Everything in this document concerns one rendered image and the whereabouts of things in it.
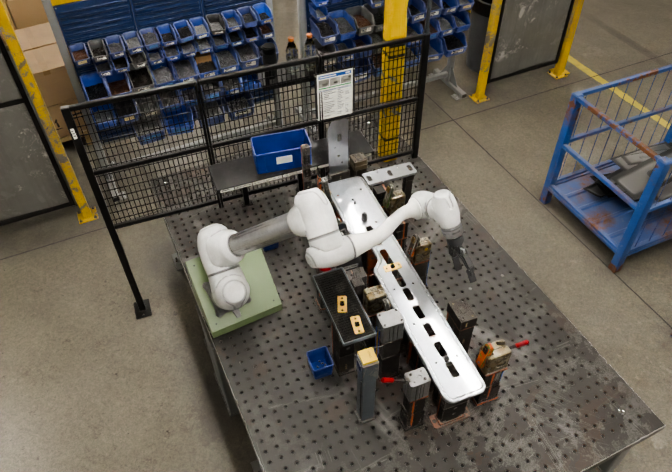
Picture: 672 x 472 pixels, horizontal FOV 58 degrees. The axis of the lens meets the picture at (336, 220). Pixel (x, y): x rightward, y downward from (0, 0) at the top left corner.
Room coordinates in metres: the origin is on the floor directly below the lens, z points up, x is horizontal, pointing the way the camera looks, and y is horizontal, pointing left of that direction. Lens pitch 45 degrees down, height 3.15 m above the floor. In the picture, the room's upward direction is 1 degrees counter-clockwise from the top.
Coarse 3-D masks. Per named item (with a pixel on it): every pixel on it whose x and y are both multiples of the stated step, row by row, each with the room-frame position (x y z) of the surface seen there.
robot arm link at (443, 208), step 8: (440, 192) 1.90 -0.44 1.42; (448, 192) 1.89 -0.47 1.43; (432, 200) 1.88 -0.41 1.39; (440, 200) 1.86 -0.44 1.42; (448, 200) 1.86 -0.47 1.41; (432, 208) 1.87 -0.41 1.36; (440, 208) 1.84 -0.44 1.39; (448, 208) 1.84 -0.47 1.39; (456, 208) 1.85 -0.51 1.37; (432, 216) 1.87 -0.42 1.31; (440, 216) 1.83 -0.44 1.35; (448, 216) 1.82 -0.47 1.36; (456, 216) 1.83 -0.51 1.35; (440, 224) 1.83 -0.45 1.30; (448, 224) 1.81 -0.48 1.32; (456, 224) 1.82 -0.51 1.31
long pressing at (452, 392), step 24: (336, 192) 2.38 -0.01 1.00; (360, 192) 2.37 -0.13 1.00; (360, 216) 2.19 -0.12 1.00; (384, 216) 2.19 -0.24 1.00; (384, 264) 1.87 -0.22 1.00; (408, 264) 1.87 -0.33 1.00; (384, 288) 1.73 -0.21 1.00; (408, 288) 1.73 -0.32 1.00; (408, 312) 1.59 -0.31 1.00; (432, 312) 1.59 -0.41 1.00; (408, 336) 1.47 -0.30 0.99; (432, 360) 1.35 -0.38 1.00; (456, 360) 1.35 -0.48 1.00; (456, 384) 1.24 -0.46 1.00; (480, 384) 1.24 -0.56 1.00
